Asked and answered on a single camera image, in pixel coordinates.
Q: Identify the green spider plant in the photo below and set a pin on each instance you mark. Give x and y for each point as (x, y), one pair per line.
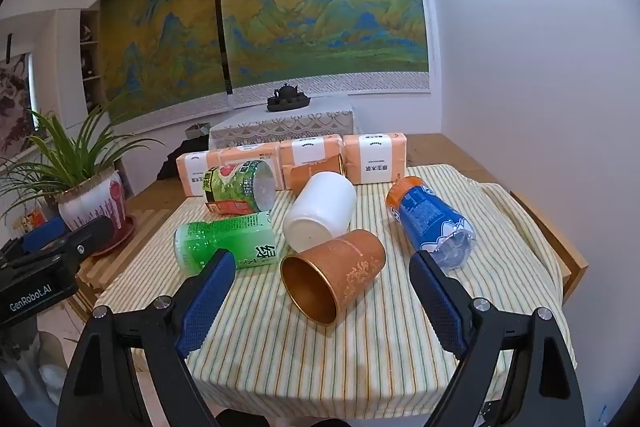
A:
(60, 157)

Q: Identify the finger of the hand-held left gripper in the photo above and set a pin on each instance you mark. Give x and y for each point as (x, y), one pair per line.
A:
(42, 234)
(82, 238)

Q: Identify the white cup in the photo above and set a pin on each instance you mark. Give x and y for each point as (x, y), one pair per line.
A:
(325, 207)

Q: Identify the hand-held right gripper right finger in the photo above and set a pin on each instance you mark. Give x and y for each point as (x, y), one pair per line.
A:
(440, 302)

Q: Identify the dark teapot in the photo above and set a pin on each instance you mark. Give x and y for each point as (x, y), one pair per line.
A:
(286, 91)

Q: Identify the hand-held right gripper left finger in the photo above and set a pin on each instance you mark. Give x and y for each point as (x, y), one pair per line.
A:
(210, 302)

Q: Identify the landscape painting wall hanging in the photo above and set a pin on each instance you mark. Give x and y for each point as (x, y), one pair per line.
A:
(320, 7)
(160, 32)

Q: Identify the white and red flowerpot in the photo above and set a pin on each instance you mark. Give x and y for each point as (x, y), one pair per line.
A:
(92, 207)

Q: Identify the red blossom wall picture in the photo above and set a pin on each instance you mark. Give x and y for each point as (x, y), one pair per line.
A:
(12, 107)

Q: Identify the green label plastic bottle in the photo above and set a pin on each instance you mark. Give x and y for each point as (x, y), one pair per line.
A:
(235, 237)

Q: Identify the wooden wall shelf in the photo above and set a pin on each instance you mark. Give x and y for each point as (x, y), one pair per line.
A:
(90, 57)

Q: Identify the dark bag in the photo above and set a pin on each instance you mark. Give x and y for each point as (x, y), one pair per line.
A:
(172, 164)

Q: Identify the blue label bottle orange cap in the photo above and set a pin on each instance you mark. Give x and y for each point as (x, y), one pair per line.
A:
(425, 212)

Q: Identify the orange tissue pack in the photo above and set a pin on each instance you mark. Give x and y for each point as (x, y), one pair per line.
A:
(375, 157)
(310, 152)
(200, 167)

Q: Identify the striped yellow tablecloth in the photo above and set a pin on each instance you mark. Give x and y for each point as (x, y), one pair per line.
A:
(350, 357)

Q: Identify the green and red can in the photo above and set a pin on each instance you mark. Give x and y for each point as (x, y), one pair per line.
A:
(235, 182)

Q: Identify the orange patterned cup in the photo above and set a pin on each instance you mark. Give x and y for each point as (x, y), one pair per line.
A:
(306, 175)
(350, 262)

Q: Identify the side table with patterned cloth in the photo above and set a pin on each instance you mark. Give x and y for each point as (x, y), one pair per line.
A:
(280, 127)

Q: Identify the green paper bag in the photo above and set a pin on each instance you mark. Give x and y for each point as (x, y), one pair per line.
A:
(198, 130)

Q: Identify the brown flowerpot saucer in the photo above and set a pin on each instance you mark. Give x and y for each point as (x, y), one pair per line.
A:
(122, 237)

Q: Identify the dark tea tray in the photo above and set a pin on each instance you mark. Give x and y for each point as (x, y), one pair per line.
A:
(287, 104)

